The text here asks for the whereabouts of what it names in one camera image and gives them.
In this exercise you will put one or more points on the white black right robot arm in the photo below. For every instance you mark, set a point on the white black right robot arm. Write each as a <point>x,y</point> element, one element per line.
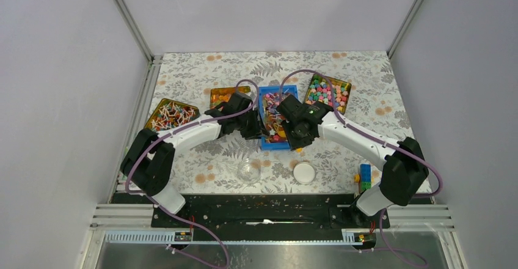
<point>401,162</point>

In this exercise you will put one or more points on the blue plastic candy bin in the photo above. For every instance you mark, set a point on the blue plastic candy bin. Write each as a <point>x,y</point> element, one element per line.
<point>267,106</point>

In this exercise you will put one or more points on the white round jar lid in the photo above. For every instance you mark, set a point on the white round jar lid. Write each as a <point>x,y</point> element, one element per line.
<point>304,173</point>

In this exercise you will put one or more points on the tin of star candies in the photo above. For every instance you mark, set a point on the tin of star candies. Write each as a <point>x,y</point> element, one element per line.
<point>335,94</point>

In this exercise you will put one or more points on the floral table cloth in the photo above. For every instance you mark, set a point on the floral table cloth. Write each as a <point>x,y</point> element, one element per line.
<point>374,102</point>

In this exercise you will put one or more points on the tin of orange gummies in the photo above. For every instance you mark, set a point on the tin of orange gummies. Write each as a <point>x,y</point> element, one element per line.
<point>219,95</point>

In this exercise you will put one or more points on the colourful toy block train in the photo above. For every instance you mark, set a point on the colourful toy block train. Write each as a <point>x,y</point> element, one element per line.
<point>363,177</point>

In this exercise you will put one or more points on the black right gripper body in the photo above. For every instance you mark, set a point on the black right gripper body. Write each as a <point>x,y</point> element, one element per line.
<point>295,137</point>

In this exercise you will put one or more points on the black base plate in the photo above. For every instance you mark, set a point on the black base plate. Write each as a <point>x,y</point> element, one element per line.
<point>275,217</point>

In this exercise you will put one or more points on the clear glass jar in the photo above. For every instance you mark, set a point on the clear glass jar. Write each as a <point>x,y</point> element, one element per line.
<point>249,170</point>

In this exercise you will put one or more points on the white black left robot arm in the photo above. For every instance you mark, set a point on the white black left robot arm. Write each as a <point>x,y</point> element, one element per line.
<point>148,162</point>

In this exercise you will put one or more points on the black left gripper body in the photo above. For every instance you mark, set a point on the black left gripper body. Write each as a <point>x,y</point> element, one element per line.
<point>248,125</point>

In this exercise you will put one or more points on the yellow plastic scoop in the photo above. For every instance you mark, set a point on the yellow plastic scoop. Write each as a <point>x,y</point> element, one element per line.
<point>297,149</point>

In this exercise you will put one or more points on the tin of lollipops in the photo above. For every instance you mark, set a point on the tin of lollipops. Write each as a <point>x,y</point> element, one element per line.
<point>170,114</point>

